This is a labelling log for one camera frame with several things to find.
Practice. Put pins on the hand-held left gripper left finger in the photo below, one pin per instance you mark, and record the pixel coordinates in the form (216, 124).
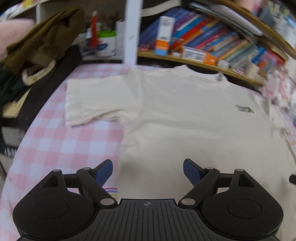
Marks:
(105, 172)

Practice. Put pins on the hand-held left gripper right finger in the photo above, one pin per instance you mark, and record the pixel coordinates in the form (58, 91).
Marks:
(192, 173)

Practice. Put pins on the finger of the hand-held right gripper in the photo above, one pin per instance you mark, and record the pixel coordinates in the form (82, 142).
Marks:
(293, 178)

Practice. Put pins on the cream printed t-shirt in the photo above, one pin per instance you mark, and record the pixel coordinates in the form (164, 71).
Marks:
(185, 115)

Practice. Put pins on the pink checked desk mat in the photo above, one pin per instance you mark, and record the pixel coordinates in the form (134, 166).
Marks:
(57, 143)

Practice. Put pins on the black bag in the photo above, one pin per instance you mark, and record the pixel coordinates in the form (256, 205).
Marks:
(41, 92)

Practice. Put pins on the white pen holder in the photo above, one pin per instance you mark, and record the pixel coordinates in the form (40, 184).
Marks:
(252, 69)

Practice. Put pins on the flat orange white box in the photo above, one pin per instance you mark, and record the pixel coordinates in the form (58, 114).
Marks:
(196, 54)

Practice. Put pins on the white container green lid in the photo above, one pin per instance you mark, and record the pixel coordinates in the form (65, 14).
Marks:
(105, 45)

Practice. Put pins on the small pink trinket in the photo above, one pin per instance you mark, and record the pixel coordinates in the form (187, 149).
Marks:
(144, 47)

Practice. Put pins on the row of colourful books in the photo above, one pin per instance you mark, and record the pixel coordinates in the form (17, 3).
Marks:
(208, 34)

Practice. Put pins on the white wooden bookshelf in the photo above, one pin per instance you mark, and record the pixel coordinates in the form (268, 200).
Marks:
(131, 34)

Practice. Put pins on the red bottle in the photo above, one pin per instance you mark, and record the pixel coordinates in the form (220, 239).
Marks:
(93, 32)

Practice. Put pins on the tall orange white box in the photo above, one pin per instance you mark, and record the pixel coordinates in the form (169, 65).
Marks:
(164, 34)

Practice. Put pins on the olive green cloth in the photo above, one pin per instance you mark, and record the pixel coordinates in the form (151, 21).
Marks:
(46, 41)

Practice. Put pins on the pink cloth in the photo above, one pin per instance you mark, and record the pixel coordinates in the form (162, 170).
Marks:
(13, 37)

